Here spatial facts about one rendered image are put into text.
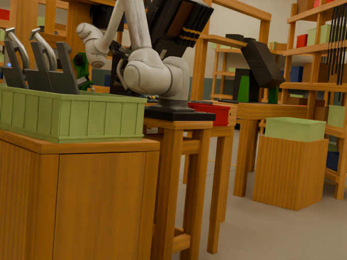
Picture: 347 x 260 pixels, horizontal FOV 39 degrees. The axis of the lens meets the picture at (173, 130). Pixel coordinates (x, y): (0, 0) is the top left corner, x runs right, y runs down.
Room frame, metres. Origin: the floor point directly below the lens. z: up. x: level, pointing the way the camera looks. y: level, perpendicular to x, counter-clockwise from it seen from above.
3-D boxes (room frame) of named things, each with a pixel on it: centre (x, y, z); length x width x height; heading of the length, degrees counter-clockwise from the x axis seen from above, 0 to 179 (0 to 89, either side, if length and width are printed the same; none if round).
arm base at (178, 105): (2.57, 0.01, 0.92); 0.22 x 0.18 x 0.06; 143
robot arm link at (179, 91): (2.55, 0.03, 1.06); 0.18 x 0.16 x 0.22; 139
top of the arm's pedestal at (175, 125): (2.56, 0.02, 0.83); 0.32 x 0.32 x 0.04; 52
